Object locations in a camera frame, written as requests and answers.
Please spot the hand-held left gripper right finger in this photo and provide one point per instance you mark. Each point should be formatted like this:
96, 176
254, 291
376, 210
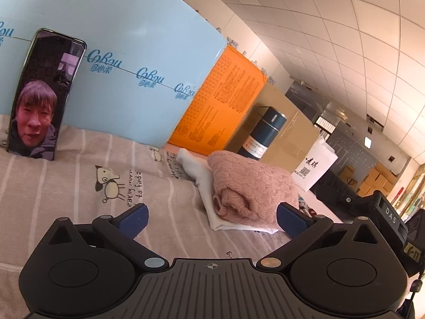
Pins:
292, 222

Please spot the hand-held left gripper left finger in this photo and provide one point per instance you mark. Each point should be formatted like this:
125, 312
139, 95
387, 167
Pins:
134, 222

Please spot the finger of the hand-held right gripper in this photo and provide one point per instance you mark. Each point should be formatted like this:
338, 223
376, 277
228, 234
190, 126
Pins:
335, 196

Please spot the pink knitted sweater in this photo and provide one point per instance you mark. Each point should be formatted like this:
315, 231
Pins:
252, 179

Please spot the white garment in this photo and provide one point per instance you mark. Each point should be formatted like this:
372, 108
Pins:
204, 186

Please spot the white paper bag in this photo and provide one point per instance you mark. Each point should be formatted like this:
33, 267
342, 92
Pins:
315, 166

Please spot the stack of cardboard boxes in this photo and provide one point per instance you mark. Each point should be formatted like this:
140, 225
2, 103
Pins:
375, 179

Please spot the brown cardboard box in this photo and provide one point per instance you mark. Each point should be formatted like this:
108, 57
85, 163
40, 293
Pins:
294, 129

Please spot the dark blue thermos bottle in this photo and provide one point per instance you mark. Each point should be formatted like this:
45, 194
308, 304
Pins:
262, 136

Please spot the orange printed box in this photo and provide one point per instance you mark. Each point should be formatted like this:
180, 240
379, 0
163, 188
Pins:
219, 106

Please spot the black smartphone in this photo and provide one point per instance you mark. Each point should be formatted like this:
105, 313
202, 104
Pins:
40, 106

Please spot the light blue printed box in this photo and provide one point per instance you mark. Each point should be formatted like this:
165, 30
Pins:
132, 40

